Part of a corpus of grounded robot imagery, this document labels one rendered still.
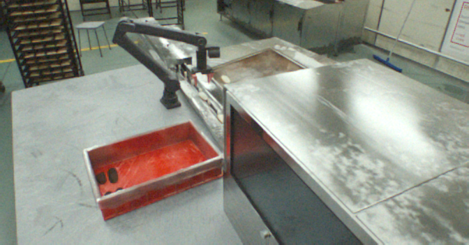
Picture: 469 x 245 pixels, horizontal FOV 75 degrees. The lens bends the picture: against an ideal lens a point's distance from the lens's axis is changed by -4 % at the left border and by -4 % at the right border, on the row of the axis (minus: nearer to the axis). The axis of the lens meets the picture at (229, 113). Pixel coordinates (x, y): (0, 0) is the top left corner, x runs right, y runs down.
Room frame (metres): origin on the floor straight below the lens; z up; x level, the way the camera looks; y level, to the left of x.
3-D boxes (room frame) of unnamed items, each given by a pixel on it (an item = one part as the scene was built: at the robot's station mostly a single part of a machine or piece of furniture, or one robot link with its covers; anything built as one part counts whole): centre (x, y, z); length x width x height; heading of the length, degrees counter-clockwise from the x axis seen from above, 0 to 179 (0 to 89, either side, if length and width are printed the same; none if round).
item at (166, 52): (2.58, 0.59, 0.89); 1.25 x 0.18 x 0.09; 24
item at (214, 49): (1.61, 0.11, 1.13); 0.11 x 0.09 x 0.12; 101
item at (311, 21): (5.70, -0.90, 0.51); 3.00 x 1.26 x 1.03; 24
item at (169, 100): (1.57, 0.33, 0.86); 0.12 x 0.09 x 0.08; 32
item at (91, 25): (4.75, 2.11, 0.23); 0.36 x 0.36 x 0.46; 86
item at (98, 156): (0.97, 0.30, 0.87); 0.49 x 0.34 x 0.10; 120
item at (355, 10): (4.96, -1.68, 0.44); 0.70 x 0.55 x 0.87; 24
